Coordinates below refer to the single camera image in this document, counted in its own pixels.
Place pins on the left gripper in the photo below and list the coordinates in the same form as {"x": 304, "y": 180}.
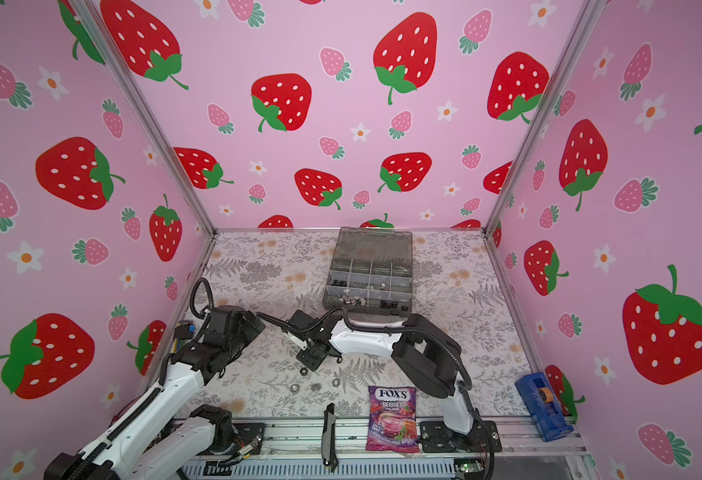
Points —
{"x": 256, "y": 320}

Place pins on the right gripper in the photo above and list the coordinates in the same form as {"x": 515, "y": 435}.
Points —
{"x": 306, "y": 360}

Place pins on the silver wing nuts pile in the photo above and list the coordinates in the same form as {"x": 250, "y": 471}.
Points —
{"x": 353, "y": 300}

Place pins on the grey plastic organizer box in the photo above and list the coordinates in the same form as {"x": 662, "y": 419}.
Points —
{"x": 379, "y": 266}

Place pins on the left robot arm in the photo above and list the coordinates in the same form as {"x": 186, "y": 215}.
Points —
{"x": 132, "y": 447}

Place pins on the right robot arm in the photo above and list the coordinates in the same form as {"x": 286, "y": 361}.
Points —
{"x": 429, "y": 358}

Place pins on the hex key set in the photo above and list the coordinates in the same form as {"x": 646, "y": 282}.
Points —
{"x": 183, "y": 334}

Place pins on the black utility knife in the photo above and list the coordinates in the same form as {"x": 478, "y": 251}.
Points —
{"x": 328, "y": 443}

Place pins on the Fox's candy bag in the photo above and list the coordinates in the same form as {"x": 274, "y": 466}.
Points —
{"x": 393, "y": 420}

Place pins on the blue tape dispenser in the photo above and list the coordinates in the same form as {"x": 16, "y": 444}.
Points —
{"x": 544, "y": 407}

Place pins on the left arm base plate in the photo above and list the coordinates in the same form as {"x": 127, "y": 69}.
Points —
{"x": 229, "y": 440}

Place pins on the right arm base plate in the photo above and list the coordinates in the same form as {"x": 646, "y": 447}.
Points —
{"x": 436, "y": 437}

